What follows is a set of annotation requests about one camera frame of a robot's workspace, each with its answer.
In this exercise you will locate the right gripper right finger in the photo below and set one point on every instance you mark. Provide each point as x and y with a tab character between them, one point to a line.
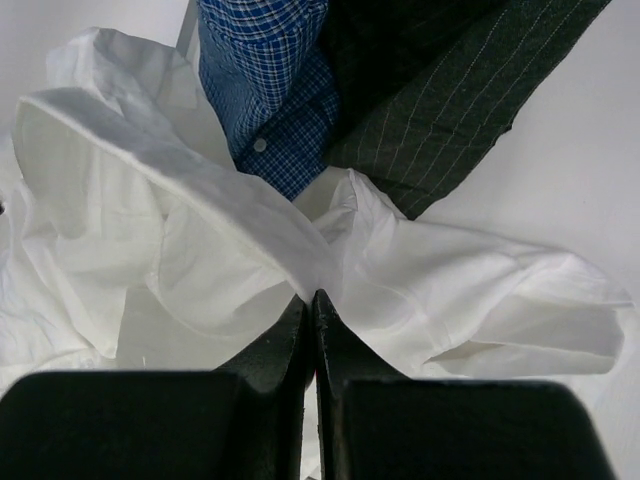
377	423

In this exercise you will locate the white shirt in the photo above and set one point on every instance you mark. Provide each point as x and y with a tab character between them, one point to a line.
129	242

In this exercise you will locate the blue checked shirt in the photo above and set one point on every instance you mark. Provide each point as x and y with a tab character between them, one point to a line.
271	87

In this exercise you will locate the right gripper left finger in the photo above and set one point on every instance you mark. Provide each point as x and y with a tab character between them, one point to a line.
242	420

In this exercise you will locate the black shirt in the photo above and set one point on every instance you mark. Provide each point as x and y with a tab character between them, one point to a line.
428	87

